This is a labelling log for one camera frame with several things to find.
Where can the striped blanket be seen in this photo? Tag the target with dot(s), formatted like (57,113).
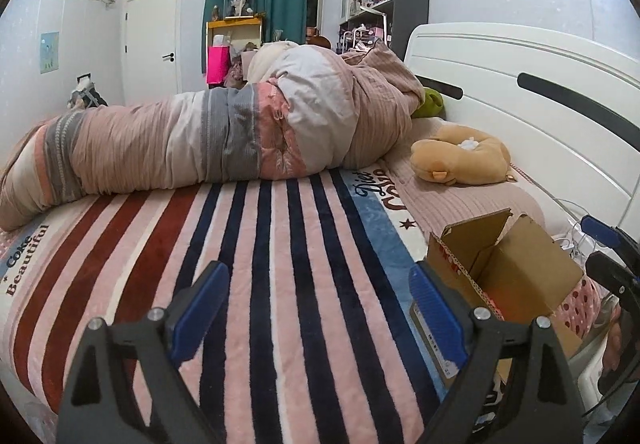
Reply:
(275,274)

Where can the white door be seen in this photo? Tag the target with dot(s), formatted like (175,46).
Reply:
(150,39)

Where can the pink bag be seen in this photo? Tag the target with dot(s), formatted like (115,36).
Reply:
(218,67)

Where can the dark clutter by door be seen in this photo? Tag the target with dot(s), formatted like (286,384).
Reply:
(86,94)

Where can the cream pillow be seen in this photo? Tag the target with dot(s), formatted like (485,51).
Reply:
(267,62)

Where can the rolled pink grey quilt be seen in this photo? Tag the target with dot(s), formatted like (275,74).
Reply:
(190,139)

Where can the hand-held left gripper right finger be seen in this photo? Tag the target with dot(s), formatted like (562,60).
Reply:
(440,319)

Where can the brown cardboard box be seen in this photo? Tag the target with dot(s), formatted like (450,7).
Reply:
(525,274)

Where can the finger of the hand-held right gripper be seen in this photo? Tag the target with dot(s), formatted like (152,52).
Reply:
(600,230)
(607,271)

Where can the pink polka dot cloth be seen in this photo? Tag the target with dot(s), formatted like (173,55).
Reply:
(580,306)

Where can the green plush toy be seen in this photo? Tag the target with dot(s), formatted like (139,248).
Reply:
(432,104)

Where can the pink ribbed pillow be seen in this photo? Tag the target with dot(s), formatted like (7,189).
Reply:
(465,206)

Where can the light blue wall poster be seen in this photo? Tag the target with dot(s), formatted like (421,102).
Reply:
(49,53)

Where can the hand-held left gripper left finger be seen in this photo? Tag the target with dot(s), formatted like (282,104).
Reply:
(195,319)

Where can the tan plush toy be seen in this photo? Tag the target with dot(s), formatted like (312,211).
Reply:
(450,164)

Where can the white headboard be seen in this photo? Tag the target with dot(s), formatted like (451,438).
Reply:
(500,74)

